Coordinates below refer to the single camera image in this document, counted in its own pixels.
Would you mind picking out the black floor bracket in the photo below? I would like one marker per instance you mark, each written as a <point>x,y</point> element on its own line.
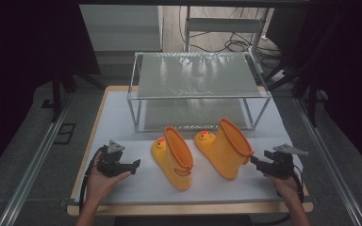
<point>65,133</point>

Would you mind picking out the aluminium rail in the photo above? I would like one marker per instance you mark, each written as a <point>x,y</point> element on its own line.
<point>330,163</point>
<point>34,163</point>

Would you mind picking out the grey metal frame stand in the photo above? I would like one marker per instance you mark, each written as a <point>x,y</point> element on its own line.
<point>223,24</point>

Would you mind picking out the white table mat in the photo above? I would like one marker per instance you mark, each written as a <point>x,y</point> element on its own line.
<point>132,132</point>

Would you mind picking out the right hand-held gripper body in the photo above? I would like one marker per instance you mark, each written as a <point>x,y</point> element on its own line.
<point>281,166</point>

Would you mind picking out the yellow duck rain boot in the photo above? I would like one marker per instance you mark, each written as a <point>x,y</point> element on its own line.
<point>223,157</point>
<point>169,163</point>

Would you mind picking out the black stand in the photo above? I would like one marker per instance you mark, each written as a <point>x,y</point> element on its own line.
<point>311,100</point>
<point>56,94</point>

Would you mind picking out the person's left hand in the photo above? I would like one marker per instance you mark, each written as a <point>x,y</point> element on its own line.
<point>99,186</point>

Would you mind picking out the person's right hand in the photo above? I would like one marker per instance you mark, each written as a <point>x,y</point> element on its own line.
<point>287,188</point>

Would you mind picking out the metal shoe rack grey shelves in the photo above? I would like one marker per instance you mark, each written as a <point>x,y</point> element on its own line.
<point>198,75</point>

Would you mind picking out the grey cabinet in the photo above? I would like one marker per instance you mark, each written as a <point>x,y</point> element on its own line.
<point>122,28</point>

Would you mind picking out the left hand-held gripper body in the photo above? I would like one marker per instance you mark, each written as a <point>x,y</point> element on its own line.
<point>110,164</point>

